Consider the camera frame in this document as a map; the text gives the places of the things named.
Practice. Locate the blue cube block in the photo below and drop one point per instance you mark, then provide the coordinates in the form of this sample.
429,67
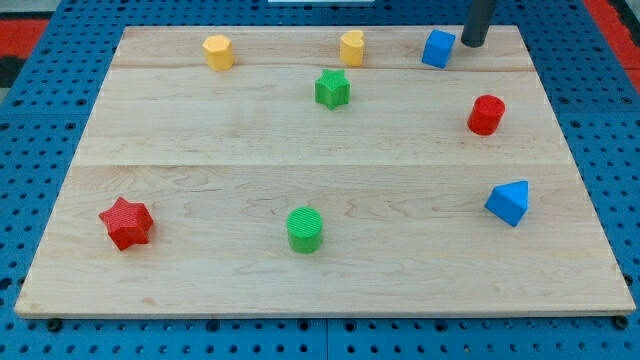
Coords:
437,49

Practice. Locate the green cylinder block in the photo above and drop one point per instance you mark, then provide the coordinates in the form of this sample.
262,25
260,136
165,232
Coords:
304,229

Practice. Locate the light wooden board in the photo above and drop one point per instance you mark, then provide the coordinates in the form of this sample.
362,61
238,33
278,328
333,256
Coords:
220,160

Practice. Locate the green star block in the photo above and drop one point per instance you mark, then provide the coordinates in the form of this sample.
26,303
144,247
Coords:
332,89

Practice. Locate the yellow heart block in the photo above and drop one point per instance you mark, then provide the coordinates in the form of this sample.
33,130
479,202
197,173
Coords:
352,46

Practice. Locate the yellow hexagon block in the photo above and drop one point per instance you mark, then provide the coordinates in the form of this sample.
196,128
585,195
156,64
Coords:
218,51

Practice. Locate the red cylinder block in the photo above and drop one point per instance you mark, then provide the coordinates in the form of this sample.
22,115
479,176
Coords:
486,115

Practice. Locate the blue triangular prism block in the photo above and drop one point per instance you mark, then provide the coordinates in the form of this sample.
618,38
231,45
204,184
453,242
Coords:
509,202

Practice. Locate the red star block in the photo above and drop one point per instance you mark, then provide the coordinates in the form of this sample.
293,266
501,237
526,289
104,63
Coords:
127,223

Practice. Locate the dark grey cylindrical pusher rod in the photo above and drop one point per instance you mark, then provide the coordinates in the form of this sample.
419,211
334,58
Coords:
477,23

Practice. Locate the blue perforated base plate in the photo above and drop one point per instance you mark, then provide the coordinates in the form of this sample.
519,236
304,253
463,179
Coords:
43,115

